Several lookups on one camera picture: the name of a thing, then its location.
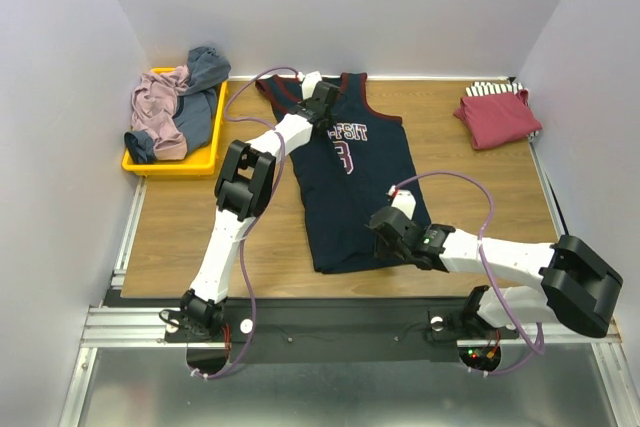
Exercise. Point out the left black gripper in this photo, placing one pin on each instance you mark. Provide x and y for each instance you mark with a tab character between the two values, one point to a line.
303	105

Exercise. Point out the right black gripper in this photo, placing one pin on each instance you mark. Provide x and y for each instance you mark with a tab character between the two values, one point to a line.
385	235

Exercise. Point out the navy basketball jersey tank top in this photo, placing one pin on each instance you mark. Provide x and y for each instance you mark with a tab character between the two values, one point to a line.
344	175

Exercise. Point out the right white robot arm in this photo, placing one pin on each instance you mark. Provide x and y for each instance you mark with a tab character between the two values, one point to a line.
564	282

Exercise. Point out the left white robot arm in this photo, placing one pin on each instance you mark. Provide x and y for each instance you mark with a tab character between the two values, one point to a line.
243	191

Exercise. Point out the grey-blue tank top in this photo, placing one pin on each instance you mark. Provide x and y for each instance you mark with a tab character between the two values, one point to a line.
198	104

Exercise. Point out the folded red tank top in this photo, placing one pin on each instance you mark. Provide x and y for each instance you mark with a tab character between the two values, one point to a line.
497	119

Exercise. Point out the folded striped tank top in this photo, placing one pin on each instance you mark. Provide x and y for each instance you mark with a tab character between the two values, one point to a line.
492	89

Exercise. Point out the pink tank top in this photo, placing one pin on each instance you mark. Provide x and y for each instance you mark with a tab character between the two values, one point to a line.
154	103

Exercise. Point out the right silver knob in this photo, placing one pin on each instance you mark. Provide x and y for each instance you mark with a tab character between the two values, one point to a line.
437	324

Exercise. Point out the yellow plastic tray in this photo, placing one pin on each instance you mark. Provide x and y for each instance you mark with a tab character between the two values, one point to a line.
201	162

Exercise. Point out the left white knob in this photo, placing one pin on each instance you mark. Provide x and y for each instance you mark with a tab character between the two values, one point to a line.
246	326

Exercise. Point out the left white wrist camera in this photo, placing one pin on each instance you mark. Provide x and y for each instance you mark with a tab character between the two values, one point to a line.
308	83

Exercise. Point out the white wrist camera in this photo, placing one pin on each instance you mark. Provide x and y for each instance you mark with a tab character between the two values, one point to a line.
308	83
403	200

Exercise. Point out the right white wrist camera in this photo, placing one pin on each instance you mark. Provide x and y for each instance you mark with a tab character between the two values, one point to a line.
403	200

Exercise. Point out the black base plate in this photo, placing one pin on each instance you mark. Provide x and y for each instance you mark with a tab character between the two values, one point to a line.
325	330

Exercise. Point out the aluminium frame rail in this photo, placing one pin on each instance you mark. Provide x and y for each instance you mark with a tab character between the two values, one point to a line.
122	371

